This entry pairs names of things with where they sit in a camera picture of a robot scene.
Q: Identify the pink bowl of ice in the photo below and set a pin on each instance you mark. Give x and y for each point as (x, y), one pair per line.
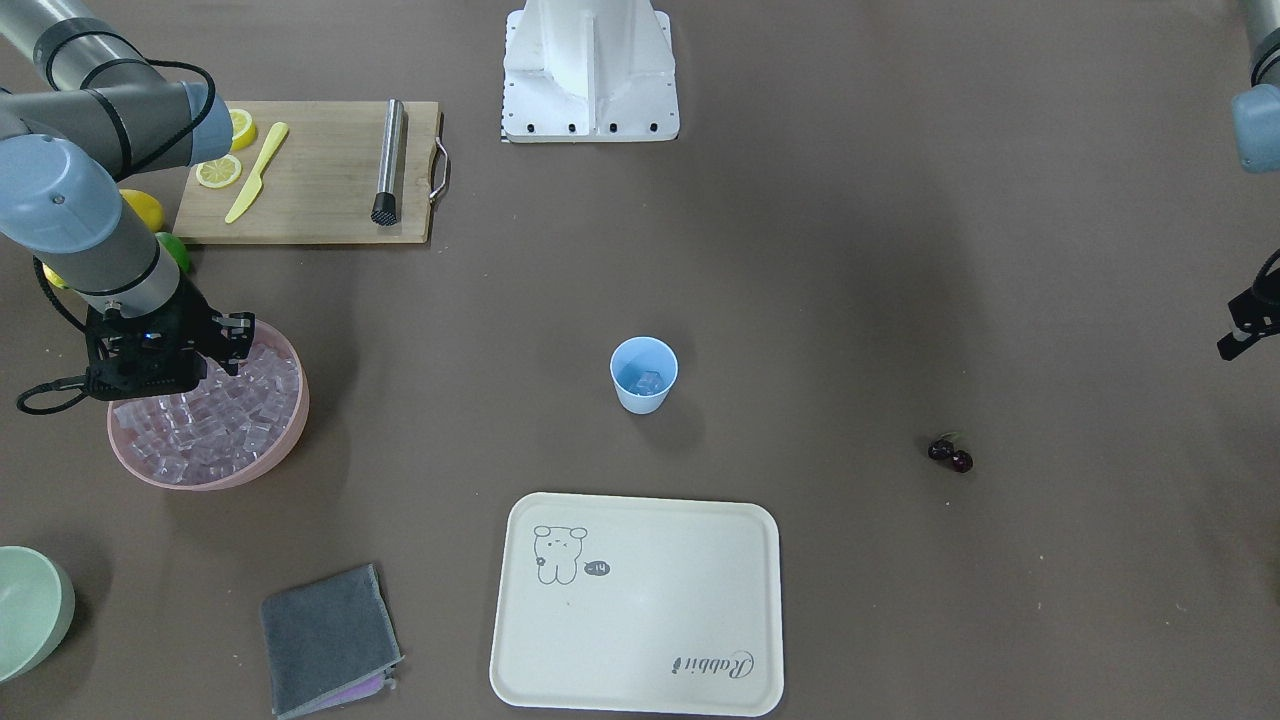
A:
(227, 431)

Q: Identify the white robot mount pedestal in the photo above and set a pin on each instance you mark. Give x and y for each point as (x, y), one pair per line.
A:
(589, 72)

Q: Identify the light blue plastic cup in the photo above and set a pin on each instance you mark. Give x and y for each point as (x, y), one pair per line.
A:
(643, 371)

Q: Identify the yellow plastic knife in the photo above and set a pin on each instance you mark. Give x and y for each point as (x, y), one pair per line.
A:
(254, 184)

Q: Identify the thin lemon slice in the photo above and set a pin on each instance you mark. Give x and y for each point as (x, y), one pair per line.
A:
(217, 174)

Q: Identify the lemon half slice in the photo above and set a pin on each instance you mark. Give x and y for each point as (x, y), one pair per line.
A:
(244, 129)

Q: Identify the green lime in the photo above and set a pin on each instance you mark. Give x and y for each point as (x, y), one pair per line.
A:
(176, 248)

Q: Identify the whole yellow lemon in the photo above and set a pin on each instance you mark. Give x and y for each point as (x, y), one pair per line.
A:
(147, 208)

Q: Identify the wooden cutting board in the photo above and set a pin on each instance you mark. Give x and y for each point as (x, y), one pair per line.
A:
(321, 184)

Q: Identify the mint green bowl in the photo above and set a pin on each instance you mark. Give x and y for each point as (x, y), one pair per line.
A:
(37, 605)

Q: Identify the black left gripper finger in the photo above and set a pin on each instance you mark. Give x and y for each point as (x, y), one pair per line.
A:
(1252, 319)

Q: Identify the steel muddler black tip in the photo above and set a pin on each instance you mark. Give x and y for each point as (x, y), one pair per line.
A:
(386, 205)

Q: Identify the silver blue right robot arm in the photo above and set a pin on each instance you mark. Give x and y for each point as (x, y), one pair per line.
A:
(110, 114)

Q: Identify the clear ice cube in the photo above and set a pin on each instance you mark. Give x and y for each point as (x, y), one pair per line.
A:
(648, 383)

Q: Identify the dark red cherry pair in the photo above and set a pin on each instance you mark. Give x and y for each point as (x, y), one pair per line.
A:
(946, 449)

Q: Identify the grey folded cloth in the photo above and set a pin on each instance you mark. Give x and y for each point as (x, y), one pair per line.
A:
(329, 643)

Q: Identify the cream rabbit serving tray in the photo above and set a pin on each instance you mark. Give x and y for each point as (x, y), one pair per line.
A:
(633, 604)

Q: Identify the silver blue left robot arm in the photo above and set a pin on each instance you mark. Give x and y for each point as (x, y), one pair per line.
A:
(1255, 118)

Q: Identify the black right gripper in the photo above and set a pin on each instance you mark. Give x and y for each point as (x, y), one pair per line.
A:
(233, 338)

